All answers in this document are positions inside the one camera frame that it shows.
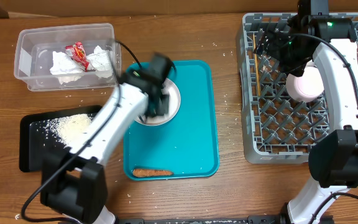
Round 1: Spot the large white plate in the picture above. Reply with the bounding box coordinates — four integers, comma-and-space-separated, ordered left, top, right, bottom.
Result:
142, 78, 181, 126

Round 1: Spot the wooden chopstick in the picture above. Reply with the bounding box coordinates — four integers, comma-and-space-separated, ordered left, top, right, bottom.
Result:
252, 34, 261, 97

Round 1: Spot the brown fried stick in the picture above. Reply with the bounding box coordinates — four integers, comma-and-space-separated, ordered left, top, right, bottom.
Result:
132, 169, 173, 178

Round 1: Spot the silver foil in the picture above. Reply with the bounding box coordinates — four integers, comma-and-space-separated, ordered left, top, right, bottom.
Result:
86, 46, 112, 78

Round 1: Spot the red snack wrapper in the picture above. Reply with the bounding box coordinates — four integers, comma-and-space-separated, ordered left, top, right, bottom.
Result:
65, 42, 90, 72

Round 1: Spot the white napkin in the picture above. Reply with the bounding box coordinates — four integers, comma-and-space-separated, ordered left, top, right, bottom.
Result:
50, 51, 83, 85

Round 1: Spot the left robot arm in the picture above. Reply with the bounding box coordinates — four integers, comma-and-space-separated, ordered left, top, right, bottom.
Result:
38, 54, 175, 223

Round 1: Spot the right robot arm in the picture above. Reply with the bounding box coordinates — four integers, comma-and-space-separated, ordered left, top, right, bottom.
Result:
255, 1, 358, 223

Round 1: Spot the grey dishwasher rack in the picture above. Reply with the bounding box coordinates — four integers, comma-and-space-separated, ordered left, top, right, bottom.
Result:
236, 12, 358, 165

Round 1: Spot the teal serving tray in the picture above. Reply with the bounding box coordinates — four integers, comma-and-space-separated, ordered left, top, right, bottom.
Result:
123, 60, 219, 180

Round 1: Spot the clear plastic bin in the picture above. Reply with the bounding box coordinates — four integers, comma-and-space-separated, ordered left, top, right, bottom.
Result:
14, 23, 121, 91

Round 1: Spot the pile of white rice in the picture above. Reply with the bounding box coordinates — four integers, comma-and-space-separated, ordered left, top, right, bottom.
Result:
44, 114, 92, 146

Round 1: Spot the black tray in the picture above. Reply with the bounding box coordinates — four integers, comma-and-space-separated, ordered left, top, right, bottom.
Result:
19, 105, 101, 172

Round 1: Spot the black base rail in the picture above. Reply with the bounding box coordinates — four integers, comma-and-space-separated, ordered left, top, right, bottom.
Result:
57, 215, 335, 224

